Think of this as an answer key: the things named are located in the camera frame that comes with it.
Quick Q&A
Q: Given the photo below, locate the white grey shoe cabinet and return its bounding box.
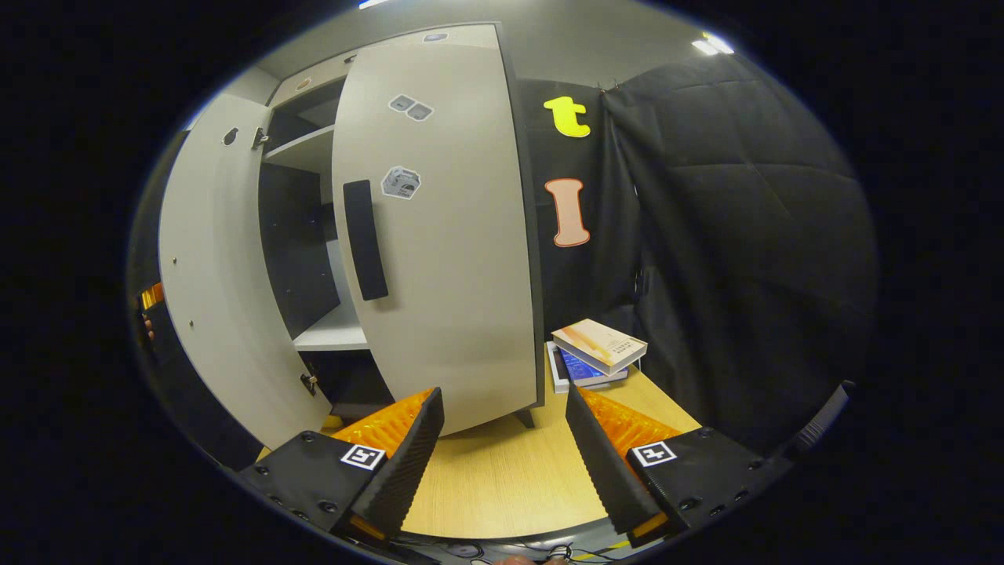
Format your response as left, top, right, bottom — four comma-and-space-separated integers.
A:
256, 22, 548, 431

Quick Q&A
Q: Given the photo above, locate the white cabinet door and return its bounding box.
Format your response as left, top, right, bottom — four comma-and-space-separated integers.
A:
158, 92, 335, 450
330, 24, 544, 437

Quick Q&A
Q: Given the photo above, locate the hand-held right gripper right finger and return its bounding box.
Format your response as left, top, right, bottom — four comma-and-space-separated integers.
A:
565, 382, 777, 549

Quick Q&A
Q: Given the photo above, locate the yellow black hazard tape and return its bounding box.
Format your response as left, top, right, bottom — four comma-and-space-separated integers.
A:
572, 541, 630, 563

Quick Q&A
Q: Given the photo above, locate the black backdrop cloth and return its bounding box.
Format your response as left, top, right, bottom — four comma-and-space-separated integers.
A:
514, 50, 879, 457

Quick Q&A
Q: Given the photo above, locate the tan cover book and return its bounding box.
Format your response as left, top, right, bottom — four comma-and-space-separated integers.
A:
550, 317, 649, 377

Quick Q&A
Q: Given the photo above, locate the black door handle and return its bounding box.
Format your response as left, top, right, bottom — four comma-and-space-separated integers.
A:
342, 179, 391, 302

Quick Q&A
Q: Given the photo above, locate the blue cover book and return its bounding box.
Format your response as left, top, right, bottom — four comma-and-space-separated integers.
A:
546, 341, 631, 394

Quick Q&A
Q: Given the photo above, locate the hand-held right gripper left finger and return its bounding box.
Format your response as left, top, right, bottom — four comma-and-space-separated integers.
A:
239, 386, 446, 541

